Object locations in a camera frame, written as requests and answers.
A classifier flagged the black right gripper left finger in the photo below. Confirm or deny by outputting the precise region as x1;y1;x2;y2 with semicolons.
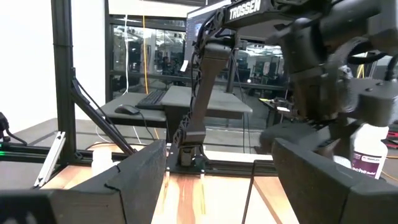
0;139;168;224

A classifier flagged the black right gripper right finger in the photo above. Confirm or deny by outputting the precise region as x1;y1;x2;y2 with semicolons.
271;138;398;224

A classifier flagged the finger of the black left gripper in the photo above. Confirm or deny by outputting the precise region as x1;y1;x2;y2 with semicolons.
320;129;353;156

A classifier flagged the large white bottle purple label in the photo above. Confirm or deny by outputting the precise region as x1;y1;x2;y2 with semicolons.
349;123;390;180

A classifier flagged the black background table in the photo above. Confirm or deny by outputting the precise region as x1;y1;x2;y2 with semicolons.
258;96;295;128

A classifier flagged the dark grey low desk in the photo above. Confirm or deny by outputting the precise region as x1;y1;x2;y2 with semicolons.
98;91;168;128

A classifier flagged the black computer mouse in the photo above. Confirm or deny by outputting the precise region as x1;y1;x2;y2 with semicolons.
114;104;141;116

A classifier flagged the black keyboard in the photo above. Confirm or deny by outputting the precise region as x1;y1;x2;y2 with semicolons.
135;89;168;111

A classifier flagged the dark computer monitor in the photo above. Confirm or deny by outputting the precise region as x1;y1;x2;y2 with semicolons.
185;0;233;78

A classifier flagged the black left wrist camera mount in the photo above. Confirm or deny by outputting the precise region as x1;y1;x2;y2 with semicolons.
347;77;398;127

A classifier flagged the silver aluminium bracket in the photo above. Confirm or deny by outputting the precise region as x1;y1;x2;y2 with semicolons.
33;131;67;189

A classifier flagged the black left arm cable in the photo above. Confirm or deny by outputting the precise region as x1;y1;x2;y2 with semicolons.
323;36;398;82

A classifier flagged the black table-level camera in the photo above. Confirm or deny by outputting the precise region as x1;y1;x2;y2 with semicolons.
0;111;29;147

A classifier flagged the thin white cable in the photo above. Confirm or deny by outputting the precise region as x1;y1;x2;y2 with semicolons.
123;14;142;144

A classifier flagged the yellow power cable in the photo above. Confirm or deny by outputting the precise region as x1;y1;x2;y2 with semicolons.
142;14;160;140

